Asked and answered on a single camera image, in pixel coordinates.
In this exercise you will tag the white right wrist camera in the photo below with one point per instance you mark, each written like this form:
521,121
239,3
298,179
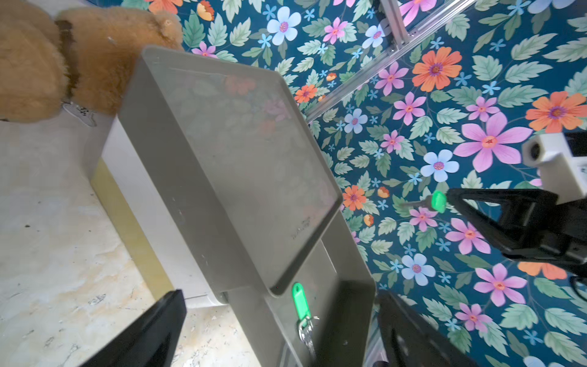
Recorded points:
561,161

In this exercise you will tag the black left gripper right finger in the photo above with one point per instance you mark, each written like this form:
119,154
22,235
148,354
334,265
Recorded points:
409,340

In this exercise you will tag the grey three-drawer cabinet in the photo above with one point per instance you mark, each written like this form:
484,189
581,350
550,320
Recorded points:
234,161

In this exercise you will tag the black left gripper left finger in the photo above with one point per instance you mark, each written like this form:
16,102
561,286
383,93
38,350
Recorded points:
151,340

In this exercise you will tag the yellow bottom drawer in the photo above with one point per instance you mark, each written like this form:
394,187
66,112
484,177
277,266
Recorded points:
130,231

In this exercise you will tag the green tagged key bunch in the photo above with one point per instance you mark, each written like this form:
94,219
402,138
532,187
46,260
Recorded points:
305,322

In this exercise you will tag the brown plush teddy bear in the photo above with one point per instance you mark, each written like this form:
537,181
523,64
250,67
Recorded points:
85,56

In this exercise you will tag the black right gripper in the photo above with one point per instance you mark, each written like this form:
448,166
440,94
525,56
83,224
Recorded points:
531,226

